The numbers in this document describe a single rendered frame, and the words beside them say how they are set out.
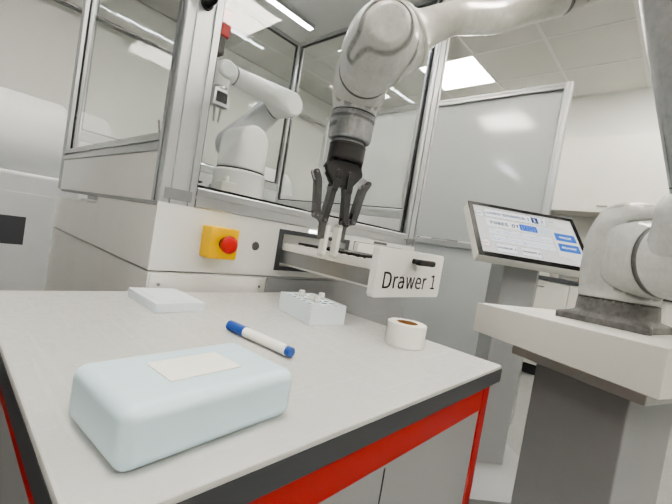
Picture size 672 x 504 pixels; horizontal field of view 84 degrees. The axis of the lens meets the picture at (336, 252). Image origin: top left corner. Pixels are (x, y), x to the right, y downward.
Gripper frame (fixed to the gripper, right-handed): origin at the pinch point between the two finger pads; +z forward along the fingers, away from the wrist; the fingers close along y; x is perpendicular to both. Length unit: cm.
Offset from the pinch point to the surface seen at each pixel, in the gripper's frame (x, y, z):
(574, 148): -182, -301, -124
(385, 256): 3.1, -12.0, 1.1
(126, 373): 42, 31, 11
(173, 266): -15.2, 28.7, 12.0
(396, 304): -52, -54, 21
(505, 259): -42, -95, -4
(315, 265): -14.6, -3.3, 7.1
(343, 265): -6.3, -7.0, 5.2
